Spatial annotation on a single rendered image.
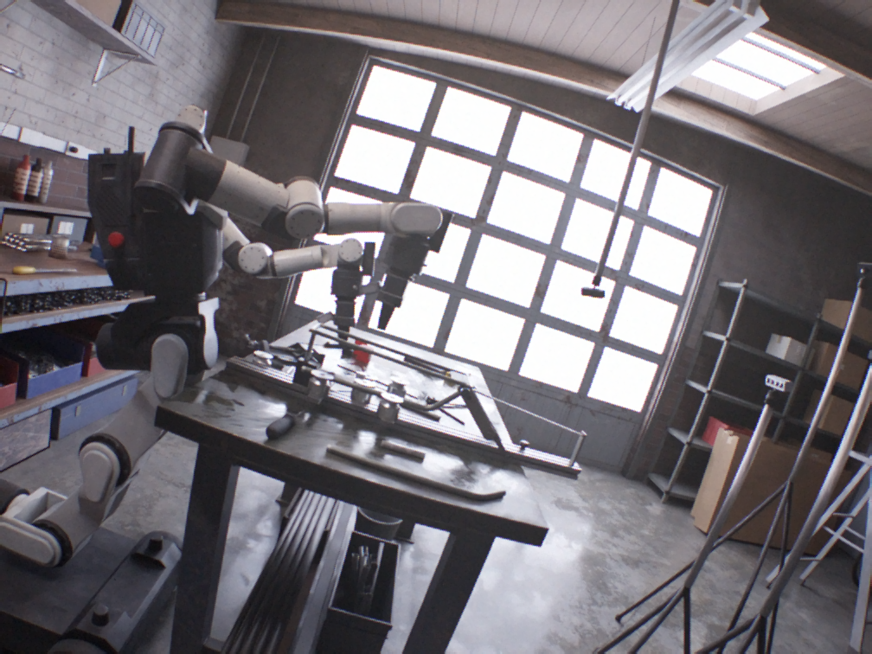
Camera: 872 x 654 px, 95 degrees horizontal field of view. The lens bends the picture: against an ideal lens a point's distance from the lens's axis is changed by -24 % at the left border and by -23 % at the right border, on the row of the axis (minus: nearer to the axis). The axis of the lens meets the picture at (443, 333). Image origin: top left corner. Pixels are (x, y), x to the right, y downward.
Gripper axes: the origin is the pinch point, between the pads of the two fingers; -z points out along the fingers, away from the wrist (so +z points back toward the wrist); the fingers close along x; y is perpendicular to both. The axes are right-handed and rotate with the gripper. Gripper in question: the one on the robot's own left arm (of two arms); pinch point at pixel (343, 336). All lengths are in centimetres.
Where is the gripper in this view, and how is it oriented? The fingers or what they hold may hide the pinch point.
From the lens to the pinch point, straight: 139.0
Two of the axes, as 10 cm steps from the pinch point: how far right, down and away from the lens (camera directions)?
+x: -2.6, -0.7, 9.6
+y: -9.6, -0.7, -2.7
